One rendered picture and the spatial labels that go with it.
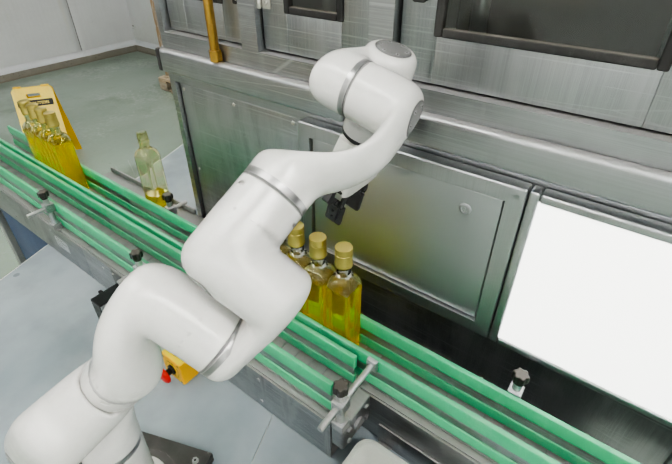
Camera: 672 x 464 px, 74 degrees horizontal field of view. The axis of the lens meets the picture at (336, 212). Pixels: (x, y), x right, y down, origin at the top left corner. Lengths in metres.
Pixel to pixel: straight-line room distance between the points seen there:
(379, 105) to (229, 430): 0.80
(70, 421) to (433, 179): 0.64
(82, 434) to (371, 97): 0.54
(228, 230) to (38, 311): 1.10
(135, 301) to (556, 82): 0.62
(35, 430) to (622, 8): 0.88
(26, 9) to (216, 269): 6.37
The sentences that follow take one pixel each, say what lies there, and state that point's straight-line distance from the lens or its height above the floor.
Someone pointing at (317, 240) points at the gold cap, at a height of 1.16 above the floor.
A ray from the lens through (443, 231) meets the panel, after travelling 0.86.
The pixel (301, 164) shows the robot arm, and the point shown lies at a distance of 0.49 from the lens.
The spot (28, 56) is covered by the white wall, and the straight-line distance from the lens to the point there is 6.79.
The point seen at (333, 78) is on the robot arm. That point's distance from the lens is 0.55.
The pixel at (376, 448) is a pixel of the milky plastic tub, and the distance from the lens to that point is 0.96.
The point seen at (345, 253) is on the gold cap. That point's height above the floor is 1.16.
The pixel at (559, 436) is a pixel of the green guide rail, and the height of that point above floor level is 0.94.
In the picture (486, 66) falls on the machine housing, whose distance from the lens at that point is 0.76.
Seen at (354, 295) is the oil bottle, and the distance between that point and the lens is 0.89.
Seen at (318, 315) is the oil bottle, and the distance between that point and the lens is 0.95.
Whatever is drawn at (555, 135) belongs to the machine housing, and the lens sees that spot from 0.74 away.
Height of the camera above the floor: 1.68
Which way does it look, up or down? 34 degrees down
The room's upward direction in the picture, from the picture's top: straight up
